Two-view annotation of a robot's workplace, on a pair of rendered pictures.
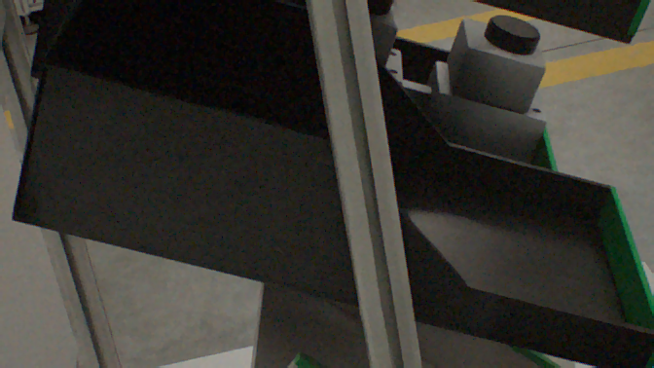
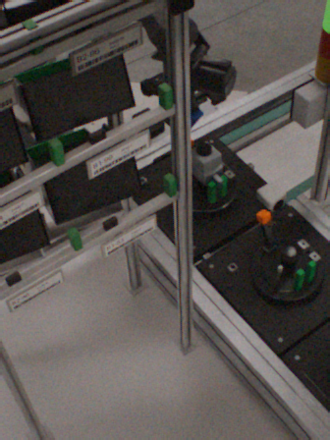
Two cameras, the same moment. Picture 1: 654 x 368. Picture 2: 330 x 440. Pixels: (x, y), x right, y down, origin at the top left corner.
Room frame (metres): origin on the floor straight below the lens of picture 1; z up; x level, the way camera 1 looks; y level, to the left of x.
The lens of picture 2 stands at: (0.76, 0.70, 2.03)
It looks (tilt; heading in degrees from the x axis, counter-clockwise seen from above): 51 degrees down; 241
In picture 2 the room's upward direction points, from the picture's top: 4 degrees counter-clockwise
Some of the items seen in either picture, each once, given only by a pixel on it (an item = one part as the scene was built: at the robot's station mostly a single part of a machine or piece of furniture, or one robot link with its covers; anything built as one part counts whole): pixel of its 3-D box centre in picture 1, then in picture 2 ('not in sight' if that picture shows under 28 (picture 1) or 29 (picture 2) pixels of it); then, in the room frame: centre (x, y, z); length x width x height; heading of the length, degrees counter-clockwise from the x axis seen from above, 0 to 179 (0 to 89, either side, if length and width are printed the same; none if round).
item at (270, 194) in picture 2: not in sight; (271, 197); (0.13, 0.02, 0.97); 0.05 x 0.05 x 0.04; 4
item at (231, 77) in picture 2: not in sight; (200, 59); (0.22, -0.11, 1.27); 0.12 x 0.08 x 0.11; 122
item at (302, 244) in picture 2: not in sight; (289, 260); (0.22, 0.19, 1.01); 0.24 x 0.24 x 0.13; 4
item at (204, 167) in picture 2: not in sight; (207, 163); (0.24, -0.06, 1.06); 0.08 x 0.04 x 0.07; 94
